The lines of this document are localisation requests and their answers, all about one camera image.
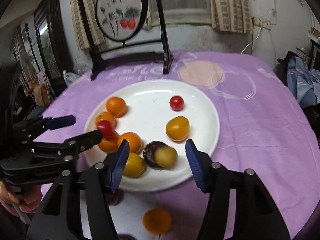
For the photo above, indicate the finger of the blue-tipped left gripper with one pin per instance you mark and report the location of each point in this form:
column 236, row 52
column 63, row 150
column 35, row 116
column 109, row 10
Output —
column 55, row 122

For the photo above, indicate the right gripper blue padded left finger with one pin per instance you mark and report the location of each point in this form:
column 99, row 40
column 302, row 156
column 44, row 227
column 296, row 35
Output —
column 59, row 215

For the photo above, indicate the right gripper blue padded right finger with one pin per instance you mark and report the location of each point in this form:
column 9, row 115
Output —
column 256, row 214

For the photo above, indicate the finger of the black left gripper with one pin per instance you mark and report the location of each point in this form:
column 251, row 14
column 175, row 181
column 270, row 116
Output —
column 83, row 142

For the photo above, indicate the large orange tangerine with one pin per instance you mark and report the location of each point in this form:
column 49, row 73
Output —
column 109, row 145

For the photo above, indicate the small red cherry tomato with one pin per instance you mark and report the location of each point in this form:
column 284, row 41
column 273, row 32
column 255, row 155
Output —
column 106, row 128

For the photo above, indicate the orange fruit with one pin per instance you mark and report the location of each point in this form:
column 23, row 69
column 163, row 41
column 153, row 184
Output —
column 157, row 221
column 134, row 140

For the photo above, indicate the green-yellow large fruit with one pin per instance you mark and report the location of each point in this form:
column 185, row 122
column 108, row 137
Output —
column 135, row 166

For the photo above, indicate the olive yellow small fruit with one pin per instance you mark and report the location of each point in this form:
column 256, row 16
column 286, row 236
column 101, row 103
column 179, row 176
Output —
column 165, row 156

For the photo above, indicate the yellow-orange round fruit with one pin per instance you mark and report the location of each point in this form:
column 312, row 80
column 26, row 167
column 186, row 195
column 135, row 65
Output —
column 177, row 129

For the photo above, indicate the person's left hand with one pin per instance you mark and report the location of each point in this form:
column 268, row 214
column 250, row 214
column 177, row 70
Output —
column 28, row 203

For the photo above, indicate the dark red plum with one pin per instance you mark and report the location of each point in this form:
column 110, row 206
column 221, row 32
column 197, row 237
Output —
column 114, row 198

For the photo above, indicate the white plastic bag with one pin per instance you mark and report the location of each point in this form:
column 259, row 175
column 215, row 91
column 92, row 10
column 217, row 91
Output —
column 70, row 77

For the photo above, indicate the dark mangosteen in plate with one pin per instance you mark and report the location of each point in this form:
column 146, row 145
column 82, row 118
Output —
column 149, row 153

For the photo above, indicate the white oval plate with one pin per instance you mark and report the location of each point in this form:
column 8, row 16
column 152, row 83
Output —
column 148, row 114

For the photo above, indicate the dark framed mirror cabinet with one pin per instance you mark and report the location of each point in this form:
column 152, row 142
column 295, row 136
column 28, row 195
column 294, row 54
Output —
column 51, row 41

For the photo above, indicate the purple table cloth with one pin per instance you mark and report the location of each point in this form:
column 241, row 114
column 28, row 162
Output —
column 262, row 127

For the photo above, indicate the round painting black stand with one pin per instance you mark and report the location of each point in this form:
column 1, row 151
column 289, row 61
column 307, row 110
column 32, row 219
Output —
column 120, row 21

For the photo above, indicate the blue cloth pile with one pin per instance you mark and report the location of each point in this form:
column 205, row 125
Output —
column 303, row 83

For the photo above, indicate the right beige curtain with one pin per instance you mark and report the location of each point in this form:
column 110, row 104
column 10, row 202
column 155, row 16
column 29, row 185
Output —
column 232, row 16

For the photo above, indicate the white wall socket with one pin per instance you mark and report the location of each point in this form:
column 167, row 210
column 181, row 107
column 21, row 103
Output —
column 262, row 23

